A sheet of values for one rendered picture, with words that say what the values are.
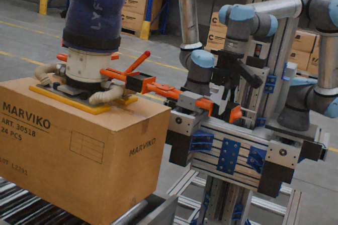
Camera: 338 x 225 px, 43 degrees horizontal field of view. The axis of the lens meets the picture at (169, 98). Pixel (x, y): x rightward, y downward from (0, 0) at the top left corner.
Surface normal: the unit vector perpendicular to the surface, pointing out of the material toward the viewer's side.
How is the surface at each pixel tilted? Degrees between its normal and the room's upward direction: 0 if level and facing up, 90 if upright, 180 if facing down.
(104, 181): 90
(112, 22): 77
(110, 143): 90
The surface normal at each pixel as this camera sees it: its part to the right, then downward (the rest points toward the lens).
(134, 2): -0.38, 0.18
